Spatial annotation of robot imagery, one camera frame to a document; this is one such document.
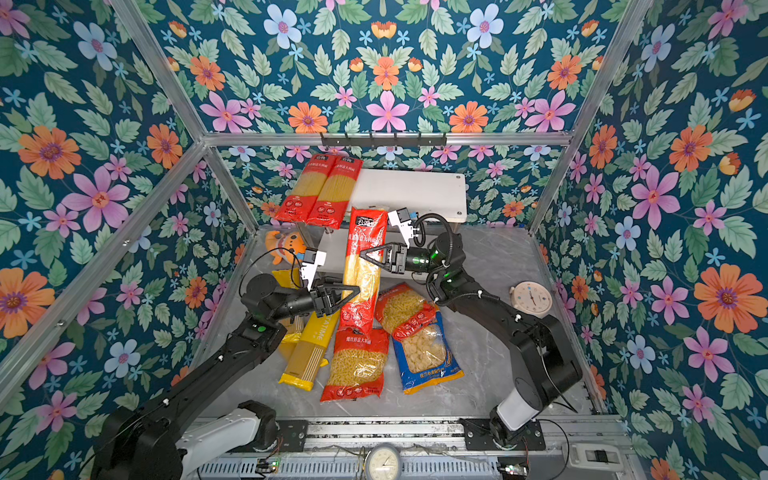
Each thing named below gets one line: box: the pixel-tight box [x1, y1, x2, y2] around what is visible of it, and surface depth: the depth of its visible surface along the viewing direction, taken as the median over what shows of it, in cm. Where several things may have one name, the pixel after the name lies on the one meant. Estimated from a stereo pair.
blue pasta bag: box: [392, 311, 465, 395], surface depth 84 cm
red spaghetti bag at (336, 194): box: [306, 156, 364, 229], surface depth 80 cm
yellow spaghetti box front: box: [279, 310, 340, 392], surface depth 85 cm
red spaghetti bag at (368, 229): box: [339, 207, 389, 334], surface depth 66 cm
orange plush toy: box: [265, 230, 306, 266], surface depth 107 cm
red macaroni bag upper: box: [375, 282, 439, 341], surface depth 88 cm
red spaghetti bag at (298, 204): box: [275, 154, 337, 223], surface depth 80 cm
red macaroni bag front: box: [320, 327, 389, 402], surface depth 84 cm
